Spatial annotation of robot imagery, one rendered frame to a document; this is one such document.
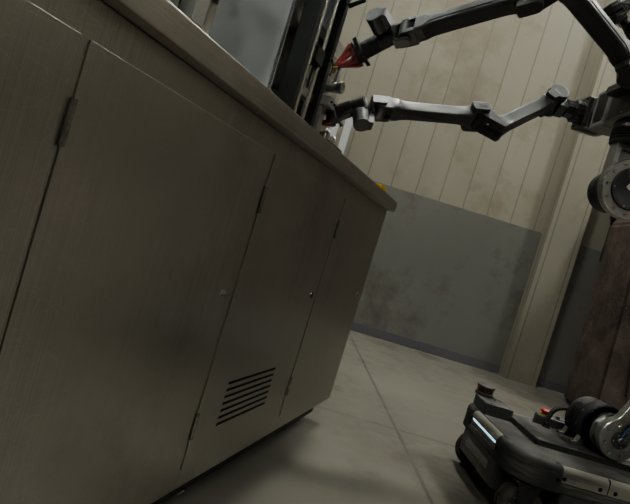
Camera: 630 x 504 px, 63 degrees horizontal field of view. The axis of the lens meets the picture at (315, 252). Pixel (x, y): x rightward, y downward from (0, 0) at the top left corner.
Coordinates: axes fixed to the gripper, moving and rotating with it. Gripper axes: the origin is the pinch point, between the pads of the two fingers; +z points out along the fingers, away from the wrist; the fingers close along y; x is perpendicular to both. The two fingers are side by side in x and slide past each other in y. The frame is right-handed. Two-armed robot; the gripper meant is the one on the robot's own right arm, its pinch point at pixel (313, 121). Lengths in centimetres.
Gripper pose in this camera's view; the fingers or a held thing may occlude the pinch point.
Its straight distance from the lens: 188.0
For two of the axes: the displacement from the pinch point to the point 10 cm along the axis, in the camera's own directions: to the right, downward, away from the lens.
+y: 3.4, 0.8, 9.4
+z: -9.2, 2.4, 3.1
